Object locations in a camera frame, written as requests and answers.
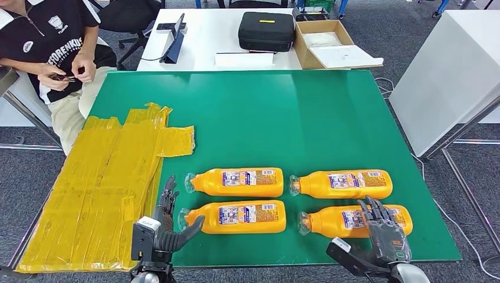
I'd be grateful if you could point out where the person's right hand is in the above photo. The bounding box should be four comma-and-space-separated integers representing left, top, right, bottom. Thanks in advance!
37, 64, 71, 92

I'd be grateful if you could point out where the black zip case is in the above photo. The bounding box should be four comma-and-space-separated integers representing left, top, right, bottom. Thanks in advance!
238, 11, 295, 53

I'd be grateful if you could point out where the person's left hand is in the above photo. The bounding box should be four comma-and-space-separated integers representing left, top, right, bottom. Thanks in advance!
71, 52, 97, 83

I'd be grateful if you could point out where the dark tablet on stand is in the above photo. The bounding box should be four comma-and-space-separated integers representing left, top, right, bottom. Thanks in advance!
160, 13, 187, 64

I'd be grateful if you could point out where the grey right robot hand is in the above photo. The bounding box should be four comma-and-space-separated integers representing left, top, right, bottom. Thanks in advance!
357, 195, 412, 263

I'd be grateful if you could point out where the open cardboard box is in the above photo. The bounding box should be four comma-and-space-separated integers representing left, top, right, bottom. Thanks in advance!
293, 19, 384, 71

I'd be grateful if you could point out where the white plastic bag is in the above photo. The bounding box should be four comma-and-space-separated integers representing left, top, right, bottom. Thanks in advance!
301, 32, 344, 49

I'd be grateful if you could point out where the black office chair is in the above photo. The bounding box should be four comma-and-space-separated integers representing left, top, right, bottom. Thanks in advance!
91, 0, 166, 71

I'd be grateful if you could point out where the person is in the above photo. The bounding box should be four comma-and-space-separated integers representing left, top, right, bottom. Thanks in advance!
0, 0, 117, 155

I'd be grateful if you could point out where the orange detergent bottle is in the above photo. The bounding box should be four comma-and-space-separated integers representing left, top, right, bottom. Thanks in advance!
177, 200, 287, 235
184, 167, 285, 198
297, 205, 414, 239
289, 169, 394, 200

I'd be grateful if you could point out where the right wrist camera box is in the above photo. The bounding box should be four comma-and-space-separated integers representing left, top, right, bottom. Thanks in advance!
326, 237, 392, 277

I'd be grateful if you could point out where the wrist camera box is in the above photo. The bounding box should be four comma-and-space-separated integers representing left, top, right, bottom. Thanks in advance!
130, 216, 162, 262
326, 237, 392, 277

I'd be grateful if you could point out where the grey metal desk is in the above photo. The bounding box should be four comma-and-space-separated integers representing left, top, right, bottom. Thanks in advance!
0, 66, 64, 151

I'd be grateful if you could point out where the white paper sheet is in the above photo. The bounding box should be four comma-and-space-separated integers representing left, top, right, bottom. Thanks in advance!
213, 52, 275, 68

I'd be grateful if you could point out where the black phone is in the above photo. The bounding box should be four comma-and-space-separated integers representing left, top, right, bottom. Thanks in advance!
156, 22, 187, 32

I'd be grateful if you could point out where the yellow tape patch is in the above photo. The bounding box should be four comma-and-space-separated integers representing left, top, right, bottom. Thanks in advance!
15, 102, 196, 273

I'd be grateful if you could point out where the white desk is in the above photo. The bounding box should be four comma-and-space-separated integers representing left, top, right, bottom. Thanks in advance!
136, 8, 304, 73

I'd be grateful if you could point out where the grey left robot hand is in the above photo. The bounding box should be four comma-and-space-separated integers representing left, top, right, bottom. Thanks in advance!
153, 175, 205, 254

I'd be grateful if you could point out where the green crate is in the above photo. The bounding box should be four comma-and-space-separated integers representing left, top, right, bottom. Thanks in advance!
302, 0, 336, 14

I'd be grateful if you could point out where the white foam panel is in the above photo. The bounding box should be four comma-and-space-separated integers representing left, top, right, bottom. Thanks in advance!
310, 45, 384, 70

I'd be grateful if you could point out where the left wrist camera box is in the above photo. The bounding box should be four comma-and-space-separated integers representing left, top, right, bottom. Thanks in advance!
130, 216, 162, 262

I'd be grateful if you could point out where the white side table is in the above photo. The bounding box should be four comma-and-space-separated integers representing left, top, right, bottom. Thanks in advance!
389, 9, 500, 253

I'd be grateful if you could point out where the white floor cable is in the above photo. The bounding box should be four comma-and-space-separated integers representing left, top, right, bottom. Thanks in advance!
374, 77, 395, 98
411, 153, 500, 281

